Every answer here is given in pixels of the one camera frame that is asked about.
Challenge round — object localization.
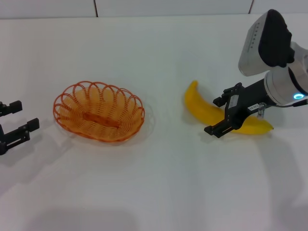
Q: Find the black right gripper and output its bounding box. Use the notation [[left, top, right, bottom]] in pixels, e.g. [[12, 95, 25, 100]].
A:
[[204, 79, 269, 139]]

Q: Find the orange wire basket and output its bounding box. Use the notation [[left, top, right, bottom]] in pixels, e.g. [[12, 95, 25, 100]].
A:
[[52, 81, 146, 143]]

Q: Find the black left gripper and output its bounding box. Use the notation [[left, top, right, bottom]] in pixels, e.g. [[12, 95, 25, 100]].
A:
[[0, 100, 40, 156]]

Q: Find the small metal fitting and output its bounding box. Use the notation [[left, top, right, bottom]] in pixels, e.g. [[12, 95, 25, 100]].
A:
[[256, 102, 266, 119]]

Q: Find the yellow banana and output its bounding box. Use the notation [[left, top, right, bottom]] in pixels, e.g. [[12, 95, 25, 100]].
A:
[[183, 80, 275, 136]]

